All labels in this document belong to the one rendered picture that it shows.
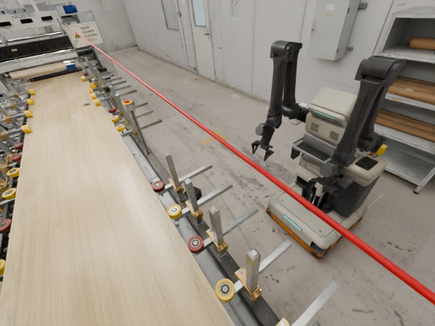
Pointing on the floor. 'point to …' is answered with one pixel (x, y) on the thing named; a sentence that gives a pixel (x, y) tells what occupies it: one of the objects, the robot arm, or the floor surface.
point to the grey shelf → (423, 59)
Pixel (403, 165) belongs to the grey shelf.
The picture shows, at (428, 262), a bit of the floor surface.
